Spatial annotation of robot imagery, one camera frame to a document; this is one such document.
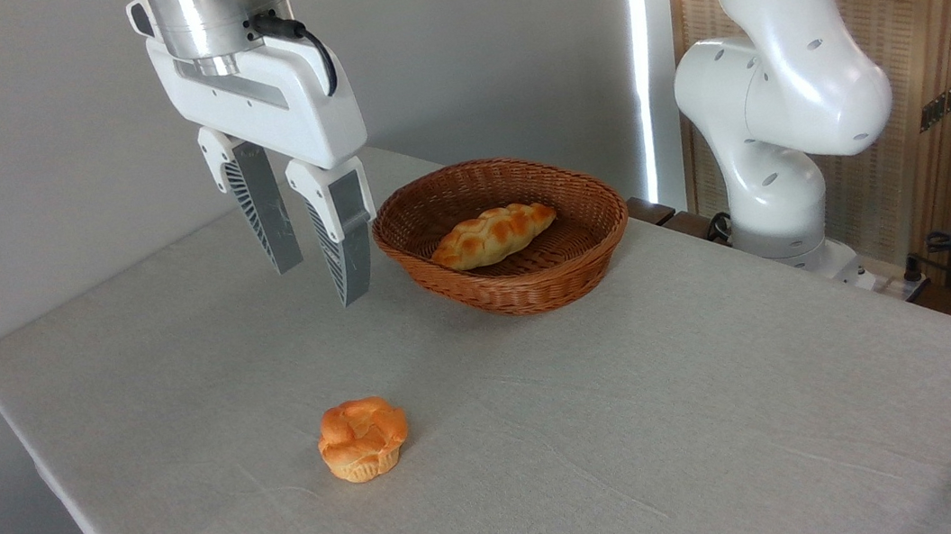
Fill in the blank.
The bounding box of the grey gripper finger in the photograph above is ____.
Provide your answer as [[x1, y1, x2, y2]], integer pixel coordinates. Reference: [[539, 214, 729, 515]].
[[284, 151, 387, 312], [195, 116, 305, 284]]

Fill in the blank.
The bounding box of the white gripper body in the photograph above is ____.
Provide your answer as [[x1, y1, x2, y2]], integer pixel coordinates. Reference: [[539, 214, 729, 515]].
[[125, 0, 371, 193]]

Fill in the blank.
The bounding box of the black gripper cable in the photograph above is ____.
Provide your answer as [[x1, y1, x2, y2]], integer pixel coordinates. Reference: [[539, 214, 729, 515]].
[[249, 4, 340, 105]]

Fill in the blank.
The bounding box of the brown wicker basket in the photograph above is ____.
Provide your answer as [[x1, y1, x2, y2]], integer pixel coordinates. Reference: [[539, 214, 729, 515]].
[[366, 142, 640, 333]]

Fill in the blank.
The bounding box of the metal screen hinge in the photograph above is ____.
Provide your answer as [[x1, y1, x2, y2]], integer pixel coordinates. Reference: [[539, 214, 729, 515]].
[[913, 75, 951, 133]]

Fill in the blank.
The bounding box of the white power strip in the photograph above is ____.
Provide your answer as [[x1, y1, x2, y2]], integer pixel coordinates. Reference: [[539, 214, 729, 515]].
[[857, 261, 932, 307]]

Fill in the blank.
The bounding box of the grey tablecloth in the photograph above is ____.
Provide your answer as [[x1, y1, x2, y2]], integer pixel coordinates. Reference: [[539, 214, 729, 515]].
[[0, 75, 951, 534]]

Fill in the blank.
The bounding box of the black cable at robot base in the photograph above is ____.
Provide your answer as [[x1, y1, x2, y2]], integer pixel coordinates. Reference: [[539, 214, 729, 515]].
[[703, 212, 735, 247]]

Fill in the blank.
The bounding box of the long braided bread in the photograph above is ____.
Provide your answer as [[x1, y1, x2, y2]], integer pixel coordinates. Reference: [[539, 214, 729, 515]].
[[425, 198, 562, 275]]

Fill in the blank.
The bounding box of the round bread bun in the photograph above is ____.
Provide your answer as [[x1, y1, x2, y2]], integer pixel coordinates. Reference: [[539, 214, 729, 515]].
[[312, 393, 416, 488]]

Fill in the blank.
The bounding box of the dark brown wooden furniture edge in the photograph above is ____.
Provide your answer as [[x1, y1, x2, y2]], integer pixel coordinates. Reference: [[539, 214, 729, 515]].
[[626, 188, 718, 250]]

